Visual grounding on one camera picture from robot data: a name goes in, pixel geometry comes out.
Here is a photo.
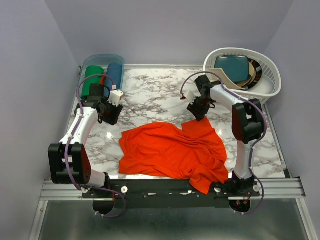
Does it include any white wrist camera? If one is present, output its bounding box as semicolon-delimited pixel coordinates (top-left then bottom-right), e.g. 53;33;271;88
180;90;199;105
107;85;126;107

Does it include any beige garment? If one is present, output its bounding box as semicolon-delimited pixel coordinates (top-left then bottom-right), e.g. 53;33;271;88
208;68;256;91

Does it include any rolled orange t shirt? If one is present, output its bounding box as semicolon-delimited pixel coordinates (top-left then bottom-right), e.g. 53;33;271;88
99;75;105;85

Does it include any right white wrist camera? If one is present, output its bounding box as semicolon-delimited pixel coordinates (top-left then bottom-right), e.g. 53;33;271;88
180;90;199;105

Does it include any white laundry basket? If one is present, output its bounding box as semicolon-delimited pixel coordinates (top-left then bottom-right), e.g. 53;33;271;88
203;47;282;104

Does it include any clear blue plastic bin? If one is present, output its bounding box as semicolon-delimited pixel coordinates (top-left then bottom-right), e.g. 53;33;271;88
79;54;125;96

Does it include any aluminium rail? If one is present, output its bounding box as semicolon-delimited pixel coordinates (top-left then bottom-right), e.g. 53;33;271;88
40;178;306;201

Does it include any rolled green t shirt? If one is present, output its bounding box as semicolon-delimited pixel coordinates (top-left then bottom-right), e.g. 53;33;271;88
80;65;104;99

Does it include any teal folded garment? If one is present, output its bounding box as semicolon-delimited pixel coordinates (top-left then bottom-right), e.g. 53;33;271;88
214;55;250;83

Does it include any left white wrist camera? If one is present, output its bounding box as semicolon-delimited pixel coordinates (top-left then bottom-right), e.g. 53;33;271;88
107;85;126;107

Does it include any rolled blue t shirt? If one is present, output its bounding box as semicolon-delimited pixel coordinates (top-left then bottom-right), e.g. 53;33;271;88
104;62;123;97

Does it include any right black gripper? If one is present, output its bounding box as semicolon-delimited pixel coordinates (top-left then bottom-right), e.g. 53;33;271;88
186;96;211;122

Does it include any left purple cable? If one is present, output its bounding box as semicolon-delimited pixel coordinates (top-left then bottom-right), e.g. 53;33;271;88
64;76;126;219

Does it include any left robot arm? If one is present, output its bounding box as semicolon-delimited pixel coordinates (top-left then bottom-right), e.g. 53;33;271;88
48;83;125;198

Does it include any orange t shirt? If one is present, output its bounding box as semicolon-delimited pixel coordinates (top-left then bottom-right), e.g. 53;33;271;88
99;75;105;85
118;117;229;195

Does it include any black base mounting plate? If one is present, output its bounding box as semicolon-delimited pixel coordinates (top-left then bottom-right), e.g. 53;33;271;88
82;178;260;210

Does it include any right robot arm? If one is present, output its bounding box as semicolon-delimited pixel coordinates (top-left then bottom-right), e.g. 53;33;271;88
180;71;267;196

